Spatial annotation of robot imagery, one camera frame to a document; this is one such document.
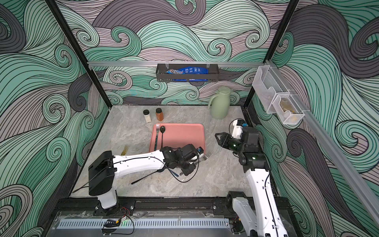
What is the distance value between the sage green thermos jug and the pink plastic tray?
0.15m

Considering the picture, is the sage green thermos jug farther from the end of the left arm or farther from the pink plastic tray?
the end of the left arm

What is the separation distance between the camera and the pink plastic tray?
3.28 ft

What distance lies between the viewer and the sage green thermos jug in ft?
3.25
